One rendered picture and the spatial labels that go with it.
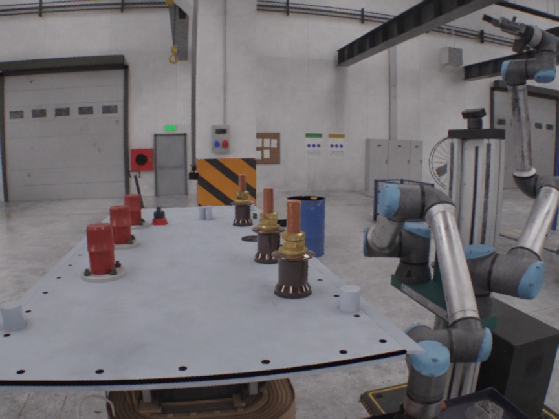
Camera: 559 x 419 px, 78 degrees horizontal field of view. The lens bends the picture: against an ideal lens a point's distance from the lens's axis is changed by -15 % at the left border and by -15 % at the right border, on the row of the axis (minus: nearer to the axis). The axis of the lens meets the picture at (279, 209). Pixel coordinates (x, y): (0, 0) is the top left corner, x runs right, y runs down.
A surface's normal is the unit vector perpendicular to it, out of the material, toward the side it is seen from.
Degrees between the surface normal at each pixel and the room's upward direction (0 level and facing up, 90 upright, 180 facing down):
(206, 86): 90
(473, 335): 34
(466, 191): 90
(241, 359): 0
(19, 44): 90
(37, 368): 0
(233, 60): 90
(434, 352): 5
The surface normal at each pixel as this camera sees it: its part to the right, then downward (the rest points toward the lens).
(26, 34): 0.22, 0.15
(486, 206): -0.97, 0.04
